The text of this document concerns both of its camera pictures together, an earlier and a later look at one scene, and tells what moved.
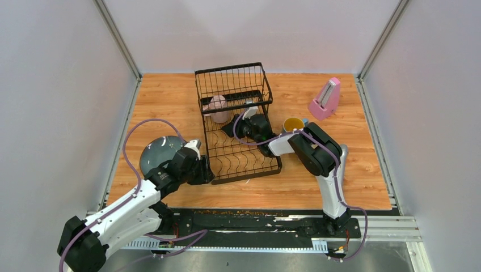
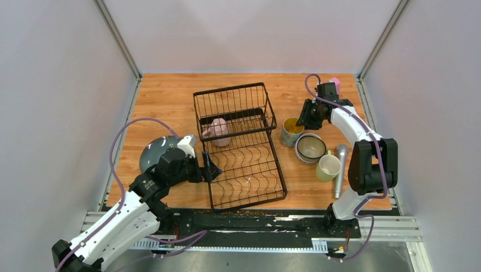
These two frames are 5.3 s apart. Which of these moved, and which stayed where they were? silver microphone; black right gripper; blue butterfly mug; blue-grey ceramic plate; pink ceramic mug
Moved: black right gripper; pink ceramic mug
Stayed: silver microphone; blue-grey ceramic plate; blue butterfly mug
